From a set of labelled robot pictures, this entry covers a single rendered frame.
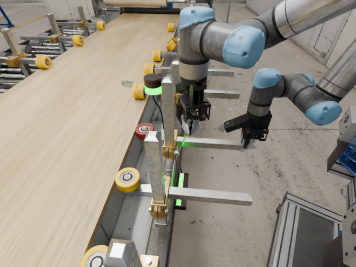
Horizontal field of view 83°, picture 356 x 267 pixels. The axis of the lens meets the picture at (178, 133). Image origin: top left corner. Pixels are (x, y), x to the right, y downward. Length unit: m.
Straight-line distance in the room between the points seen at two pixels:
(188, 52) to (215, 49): 0.08
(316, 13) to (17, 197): 0.88
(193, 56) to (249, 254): 1.35
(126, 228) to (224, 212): 0.93
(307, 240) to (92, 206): 1.23
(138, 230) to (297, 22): 0.84
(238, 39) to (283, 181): 1.69
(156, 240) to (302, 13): 0.75
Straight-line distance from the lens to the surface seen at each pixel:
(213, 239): 1.57
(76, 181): 0.75
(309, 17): 0.50
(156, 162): 0.52
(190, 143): 0.86
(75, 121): 1.01
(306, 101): 0.69
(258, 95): 0.73
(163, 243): 0.80
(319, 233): 1.58
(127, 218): 0.95
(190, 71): 0.51
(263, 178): 1.95
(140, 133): 0.84
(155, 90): 0.67
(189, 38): 0.48
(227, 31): 0.44
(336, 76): 0.67
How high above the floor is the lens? 1.45
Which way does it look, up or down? 41 degrees down
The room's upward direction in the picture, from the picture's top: straight up
